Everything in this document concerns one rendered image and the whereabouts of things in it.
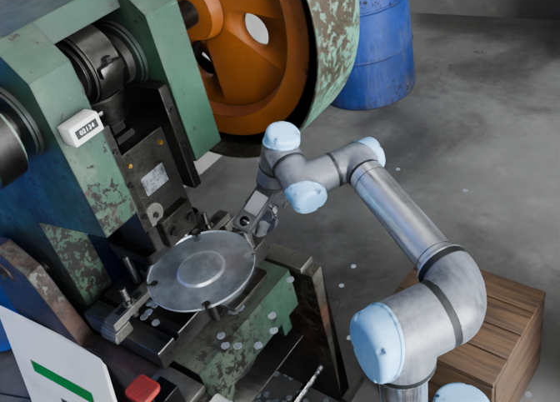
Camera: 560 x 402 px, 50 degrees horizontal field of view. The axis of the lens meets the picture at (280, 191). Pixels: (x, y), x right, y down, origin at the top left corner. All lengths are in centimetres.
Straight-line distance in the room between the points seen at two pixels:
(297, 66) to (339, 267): 134
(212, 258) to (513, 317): 91
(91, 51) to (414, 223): 73
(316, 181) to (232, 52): 52
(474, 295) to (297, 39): 70
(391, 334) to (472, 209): 191
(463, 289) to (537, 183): 200
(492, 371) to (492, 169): 143
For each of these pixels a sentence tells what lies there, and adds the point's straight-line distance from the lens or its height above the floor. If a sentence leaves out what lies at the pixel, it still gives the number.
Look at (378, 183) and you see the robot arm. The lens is 116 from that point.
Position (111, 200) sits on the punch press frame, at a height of 113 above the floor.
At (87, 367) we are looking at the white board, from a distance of 188.
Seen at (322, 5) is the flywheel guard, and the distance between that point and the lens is 131.
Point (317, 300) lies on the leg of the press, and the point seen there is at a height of 52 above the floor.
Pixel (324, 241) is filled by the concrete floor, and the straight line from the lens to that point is 273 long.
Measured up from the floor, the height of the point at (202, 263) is 79.
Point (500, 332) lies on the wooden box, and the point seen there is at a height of 35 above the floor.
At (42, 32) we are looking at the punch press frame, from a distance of 126.
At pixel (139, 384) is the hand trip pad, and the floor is 76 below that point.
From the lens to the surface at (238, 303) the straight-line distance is 147.
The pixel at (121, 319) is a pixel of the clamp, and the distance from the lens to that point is 160.
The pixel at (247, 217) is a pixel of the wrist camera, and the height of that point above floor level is 99.
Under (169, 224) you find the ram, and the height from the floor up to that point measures 96.
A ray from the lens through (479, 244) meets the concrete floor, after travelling 264.
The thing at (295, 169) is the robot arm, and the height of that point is 114.
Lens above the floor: 182
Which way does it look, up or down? 36 degrees down
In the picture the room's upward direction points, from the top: 15 degrees counter-clockwise
